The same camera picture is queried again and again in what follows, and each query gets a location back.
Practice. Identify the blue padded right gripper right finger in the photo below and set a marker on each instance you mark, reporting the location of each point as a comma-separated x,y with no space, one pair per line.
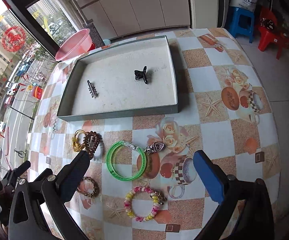
223,189

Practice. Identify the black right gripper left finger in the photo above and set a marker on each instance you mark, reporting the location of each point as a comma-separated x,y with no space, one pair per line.
59,189

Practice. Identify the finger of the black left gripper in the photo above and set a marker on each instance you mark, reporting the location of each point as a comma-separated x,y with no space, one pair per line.
11,177

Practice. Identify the green translucent bangle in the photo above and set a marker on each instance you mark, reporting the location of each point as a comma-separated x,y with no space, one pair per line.
119,161

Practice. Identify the metal alligator hair clip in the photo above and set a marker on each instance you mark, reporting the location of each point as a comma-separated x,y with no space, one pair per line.
92,89

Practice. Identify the black claw hair clip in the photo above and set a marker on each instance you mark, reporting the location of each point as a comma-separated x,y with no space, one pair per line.
141,75

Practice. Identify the patterned checkered tablecloth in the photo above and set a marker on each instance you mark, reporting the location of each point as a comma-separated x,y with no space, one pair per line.
224,111

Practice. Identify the green shallow tray box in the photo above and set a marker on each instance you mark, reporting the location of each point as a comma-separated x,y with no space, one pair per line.
111,71

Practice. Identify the pink plastic basin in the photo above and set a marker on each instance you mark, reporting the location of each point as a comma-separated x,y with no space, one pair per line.
79,43

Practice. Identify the red plastic chair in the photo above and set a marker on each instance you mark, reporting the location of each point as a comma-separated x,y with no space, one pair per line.
270,32

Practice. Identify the blue plastic stool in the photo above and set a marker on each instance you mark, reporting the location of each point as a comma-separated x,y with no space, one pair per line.
241,22

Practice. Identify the white cabinet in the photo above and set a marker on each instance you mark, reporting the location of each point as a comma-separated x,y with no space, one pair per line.
117,18

